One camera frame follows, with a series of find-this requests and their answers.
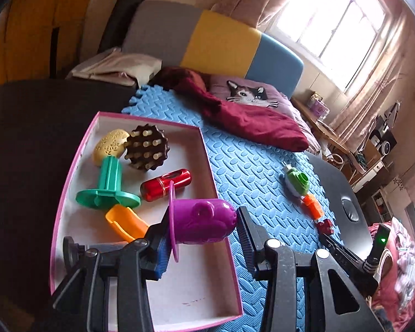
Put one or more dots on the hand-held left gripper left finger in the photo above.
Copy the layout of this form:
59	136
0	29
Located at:
162	259

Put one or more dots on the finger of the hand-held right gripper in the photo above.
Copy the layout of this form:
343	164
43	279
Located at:
342	252

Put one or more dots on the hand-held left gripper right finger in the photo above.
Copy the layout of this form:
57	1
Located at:
246	245

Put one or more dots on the dark red puzzle piece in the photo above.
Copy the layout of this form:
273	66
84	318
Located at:
326	227

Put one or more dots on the pink shallow cardboard box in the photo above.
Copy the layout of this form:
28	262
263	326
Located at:
193	283

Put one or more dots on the purple plastic toy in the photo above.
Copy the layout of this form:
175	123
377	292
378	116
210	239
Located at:
200	221

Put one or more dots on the red metallic cylinder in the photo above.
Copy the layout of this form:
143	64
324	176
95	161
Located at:
159	186

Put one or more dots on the green plastic toy plunger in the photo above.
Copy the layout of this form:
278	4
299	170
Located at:
109	179

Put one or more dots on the brown pegged massage comb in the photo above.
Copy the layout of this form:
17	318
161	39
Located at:
147	148

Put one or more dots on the yellow perforated plastic toy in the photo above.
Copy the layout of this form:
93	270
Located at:
109	143

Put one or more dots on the person's pink floral clothing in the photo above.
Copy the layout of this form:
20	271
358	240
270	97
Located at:
404	276

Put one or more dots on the orange plastic scoop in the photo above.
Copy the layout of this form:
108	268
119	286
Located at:
128	221

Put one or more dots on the orange linked cubes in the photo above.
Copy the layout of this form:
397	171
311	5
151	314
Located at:
313	205

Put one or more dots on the blue foam puzzle mat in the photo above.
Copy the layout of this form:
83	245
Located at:
249	179

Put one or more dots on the lime green white toy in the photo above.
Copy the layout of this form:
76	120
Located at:
297	181

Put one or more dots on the wooden side desk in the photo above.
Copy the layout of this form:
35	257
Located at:
325	135

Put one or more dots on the maroon blanket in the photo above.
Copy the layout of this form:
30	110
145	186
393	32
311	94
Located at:
256	124

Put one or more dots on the black stereo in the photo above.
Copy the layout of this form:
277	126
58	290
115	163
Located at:
384	138

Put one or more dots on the pink storage box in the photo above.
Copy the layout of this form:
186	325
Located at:
317	105

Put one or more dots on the cat print pillow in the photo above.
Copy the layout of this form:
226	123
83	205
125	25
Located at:
249	91

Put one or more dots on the white folded cloth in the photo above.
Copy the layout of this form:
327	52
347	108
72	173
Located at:
124	65

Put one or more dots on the grey yellow blue headboard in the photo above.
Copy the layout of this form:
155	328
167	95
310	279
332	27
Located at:
221	41

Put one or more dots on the window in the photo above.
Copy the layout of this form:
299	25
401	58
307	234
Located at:
332	17

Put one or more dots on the black upright cushion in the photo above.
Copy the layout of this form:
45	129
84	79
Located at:
121	17

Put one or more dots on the wooden wardrobe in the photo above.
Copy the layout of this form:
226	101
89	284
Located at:
27	24

